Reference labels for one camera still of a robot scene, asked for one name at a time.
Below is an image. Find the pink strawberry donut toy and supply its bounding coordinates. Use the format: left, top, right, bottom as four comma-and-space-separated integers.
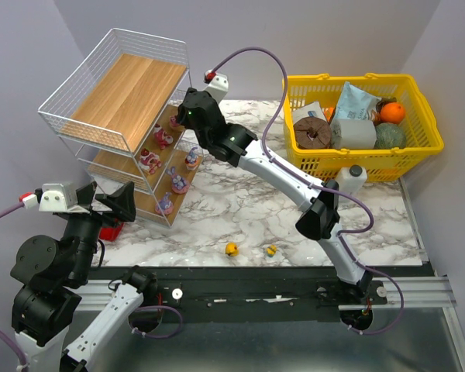
169, 115, 180, 130

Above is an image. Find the purple bunny pink donut toy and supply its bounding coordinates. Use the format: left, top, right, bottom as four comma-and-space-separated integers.
155, 192, 174, 216

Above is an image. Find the pink strawberry figure toy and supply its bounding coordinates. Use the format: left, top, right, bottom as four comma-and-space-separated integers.
153, 124, 174, 150

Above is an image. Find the red strawberry cake toy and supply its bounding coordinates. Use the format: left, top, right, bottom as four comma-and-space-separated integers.
138, 148, 162, 174

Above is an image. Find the purple figure orange donut toy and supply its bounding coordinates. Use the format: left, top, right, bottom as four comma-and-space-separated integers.
184, 146, 199, 171

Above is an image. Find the yellow duck toy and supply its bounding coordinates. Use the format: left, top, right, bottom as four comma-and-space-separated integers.
225, 243, 239, 257

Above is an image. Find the yellow minion toy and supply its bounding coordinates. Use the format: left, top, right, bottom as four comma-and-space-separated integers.
266, 245, 277, 257

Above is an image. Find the yellow plastic basket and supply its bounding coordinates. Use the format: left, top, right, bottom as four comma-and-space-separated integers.
283, 73, 444, 182

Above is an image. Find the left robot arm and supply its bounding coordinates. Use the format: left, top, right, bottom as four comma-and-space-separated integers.
10, 181, 157, 371

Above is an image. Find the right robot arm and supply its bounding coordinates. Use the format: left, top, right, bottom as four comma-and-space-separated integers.
177, 88, 372, 298

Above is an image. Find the red bell pepper toy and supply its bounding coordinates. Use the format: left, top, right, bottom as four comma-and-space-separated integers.
99, 224, 123, 242

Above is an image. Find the white tissue packet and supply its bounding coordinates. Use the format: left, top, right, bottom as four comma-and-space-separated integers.
291, 102, 327, 124

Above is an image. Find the brown chocolate donut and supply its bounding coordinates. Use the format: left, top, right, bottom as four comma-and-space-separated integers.
293, 117, 332, 150

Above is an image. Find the white paper roll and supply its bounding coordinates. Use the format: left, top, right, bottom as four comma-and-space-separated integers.
330, 119, 376, 150

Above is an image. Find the light blue snack bag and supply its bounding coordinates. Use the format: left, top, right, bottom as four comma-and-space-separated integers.
333, 81, 381, 120

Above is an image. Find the white bottle grey cap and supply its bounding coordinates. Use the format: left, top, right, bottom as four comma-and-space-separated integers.
335, 165, 367, 196

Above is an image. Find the green melon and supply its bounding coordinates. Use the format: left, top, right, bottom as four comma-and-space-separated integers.
374, 122, 407, 150

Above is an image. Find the orange fruit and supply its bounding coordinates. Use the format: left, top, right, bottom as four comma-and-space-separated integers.
380, 102, 406, 125

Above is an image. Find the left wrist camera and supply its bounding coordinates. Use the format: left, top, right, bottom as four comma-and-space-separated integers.
19, 182, 78, 213

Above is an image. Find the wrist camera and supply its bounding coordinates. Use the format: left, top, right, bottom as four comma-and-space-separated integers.
19, 182, 78, 213
204, 70, 229, 103

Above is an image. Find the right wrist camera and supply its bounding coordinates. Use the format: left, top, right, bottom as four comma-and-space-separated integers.
204, 70, 229, 103

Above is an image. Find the white wire wooden shelf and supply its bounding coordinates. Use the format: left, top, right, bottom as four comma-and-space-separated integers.
38, 28, 195, 227

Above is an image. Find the black mounting rail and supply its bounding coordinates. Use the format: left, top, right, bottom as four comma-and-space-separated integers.
84, 266, 458, 325

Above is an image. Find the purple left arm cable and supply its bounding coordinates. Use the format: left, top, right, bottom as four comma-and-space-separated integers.
0, 201, 34, 372

